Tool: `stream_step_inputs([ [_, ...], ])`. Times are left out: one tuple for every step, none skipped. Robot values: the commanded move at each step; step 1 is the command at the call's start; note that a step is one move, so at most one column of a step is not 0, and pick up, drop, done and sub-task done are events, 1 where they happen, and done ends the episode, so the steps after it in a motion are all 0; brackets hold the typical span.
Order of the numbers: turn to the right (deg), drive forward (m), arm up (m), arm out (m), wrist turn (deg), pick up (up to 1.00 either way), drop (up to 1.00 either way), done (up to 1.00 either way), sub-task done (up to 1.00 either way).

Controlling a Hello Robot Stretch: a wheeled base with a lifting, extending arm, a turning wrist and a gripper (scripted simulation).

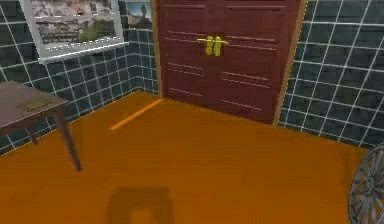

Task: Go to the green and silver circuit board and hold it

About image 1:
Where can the brown wooden table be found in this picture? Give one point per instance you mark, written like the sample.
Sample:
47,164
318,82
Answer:
20,106

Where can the small framed wall picture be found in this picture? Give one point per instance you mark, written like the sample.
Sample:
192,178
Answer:
139,14

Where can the grey spoked wheel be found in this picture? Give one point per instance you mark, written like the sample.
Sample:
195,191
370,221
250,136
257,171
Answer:
368,190

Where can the green and silver circuit board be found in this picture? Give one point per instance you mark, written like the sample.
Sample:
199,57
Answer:
35,104

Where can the white framed window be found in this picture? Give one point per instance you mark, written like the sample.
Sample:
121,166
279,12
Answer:
73,26

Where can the dark red room door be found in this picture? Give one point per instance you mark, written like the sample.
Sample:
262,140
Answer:
233,73

